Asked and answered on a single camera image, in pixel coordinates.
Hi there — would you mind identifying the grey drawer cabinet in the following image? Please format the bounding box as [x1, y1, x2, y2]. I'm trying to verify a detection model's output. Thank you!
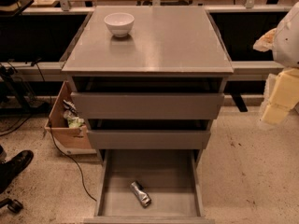
[61, 5, 235, 224]

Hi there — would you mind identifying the white ceramic bowl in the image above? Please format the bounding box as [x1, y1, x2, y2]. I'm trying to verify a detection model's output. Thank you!
[104, 12, 135, 37]

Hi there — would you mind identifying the brown cardboard box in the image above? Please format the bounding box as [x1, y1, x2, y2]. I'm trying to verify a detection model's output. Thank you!
[45, 81, 92, 150]

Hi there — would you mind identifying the crumpled trash in box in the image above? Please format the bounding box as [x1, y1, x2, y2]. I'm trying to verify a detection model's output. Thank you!
[63, 100, 84, 128]

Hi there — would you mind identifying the black leather shoe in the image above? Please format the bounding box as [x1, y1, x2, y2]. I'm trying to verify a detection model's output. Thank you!
[0, 150, 34, 193]

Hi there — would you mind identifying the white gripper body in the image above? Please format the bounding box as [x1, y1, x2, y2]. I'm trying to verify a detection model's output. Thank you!
[272, 2, 299, 68]

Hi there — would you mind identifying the black stand left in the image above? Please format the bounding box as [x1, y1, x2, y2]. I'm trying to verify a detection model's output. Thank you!
[0, 64, 50, 114]

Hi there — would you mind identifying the grey top drawer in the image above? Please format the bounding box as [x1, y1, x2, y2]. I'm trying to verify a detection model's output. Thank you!
[71, 92, 224, 119]

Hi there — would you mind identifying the black floor cable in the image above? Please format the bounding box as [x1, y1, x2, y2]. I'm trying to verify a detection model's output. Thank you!
[35, 63, 97, 203]

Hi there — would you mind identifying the grey open bottom drawer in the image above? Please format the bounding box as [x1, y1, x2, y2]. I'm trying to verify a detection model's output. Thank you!
[83, 149, 215, 224]

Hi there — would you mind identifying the grey middle drawer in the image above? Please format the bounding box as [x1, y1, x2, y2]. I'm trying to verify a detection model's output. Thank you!
[87, 131, 210, 149]

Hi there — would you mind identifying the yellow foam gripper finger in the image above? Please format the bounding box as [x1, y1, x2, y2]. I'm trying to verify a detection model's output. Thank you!
[253, 28, 277, 52]
[258, 68, 299, 129]

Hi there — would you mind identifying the silver redbull can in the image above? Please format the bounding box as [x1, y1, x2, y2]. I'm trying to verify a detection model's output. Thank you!
[130, 181, 151, 208]

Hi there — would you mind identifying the black chair caster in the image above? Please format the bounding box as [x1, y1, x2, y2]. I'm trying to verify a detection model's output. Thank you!
[0, 198, 23, 214]

